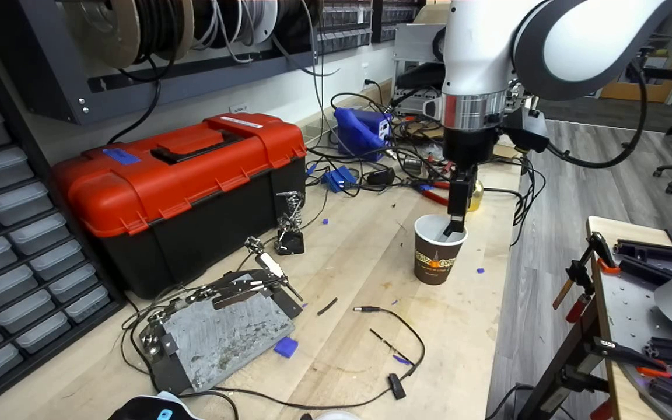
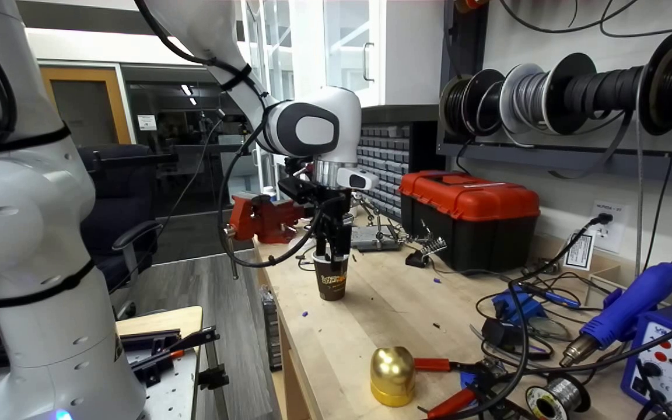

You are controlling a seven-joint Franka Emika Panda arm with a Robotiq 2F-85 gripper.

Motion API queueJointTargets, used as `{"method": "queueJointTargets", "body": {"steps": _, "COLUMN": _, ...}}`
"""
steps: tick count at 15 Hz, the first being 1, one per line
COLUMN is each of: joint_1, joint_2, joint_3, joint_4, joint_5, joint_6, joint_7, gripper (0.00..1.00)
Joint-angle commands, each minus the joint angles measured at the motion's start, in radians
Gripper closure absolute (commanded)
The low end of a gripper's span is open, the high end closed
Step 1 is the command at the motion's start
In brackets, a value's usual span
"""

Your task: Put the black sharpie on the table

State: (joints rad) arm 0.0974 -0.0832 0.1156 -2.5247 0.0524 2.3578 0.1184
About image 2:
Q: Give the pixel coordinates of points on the grey metal plate device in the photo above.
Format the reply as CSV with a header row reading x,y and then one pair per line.
x,y
379,238

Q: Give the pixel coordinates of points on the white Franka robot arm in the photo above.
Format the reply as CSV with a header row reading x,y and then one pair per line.
x,y
34,234

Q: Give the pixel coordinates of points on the white wall outlet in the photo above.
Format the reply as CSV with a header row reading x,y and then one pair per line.
x,y
607,222

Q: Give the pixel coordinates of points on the dark grey spool rack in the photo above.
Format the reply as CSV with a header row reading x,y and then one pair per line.
x,y
569,159

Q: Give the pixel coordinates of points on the red bench vise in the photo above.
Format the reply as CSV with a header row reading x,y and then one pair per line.
x,y
262,220

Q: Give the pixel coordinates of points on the black orange clamp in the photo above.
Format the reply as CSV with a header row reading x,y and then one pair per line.
x,y
168,350

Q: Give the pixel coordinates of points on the black office chair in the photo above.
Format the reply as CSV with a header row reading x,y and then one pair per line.
x,y
129,210

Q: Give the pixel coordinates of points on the red black toolbox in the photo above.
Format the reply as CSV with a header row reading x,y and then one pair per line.
x,y
467,217

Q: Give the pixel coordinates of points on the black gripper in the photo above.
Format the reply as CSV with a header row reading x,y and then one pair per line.
x,y
332,204

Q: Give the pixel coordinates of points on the gold metal dome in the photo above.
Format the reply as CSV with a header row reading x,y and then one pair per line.
x,y
392,376

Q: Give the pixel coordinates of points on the metal helping hands tool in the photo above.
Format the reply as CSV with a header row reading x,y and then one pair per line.
x,y
426,252

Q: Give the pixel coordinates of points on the blue hot air gun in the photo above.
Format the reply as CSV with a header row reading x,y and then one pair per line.
x,y
631,304

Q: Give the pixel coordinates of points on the grey parts drawer cabinet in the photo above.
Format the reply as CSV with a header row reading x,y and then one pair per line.
x,y
385,166

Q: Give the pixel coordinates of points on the white wall cabinet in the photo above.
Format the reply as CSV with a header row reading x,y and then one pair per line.
x,y
408,48

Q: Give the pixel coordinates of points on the brown white paper cup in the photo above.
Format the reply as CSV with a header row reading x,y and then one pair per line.
x,y
330,281

